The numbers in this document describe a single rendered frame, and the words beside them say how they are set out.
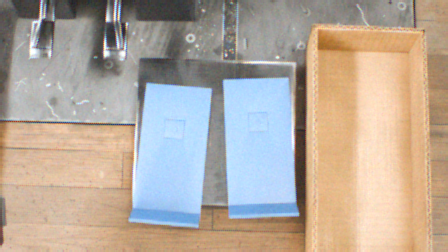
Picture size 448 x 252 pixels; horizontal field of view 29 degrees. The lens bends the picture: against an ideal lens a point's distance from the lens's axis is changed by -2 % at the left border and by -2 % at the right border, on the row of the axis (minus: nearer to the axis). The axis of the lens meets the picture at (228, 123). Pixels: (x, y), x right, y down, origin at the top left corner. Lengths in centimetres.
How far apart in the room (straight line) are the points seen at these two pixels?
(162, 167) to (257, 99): 12
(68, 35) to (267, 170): 27
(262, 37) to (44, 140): 27
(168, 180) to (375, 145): 23
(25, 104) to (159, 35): 17
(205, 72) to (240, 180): 12
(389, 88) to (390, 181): 10
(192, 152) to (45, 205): 17
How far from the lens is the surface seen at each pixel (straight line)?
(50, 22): 93
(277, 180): 93
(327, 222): 95
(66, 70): 100
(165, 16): 99
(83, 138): 97
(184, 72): 96
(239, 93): 95
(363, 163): 96
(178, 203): 92
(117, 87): 98
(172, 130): 94
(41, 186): 97
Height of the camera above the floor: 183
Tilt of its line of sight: 75 degrees down
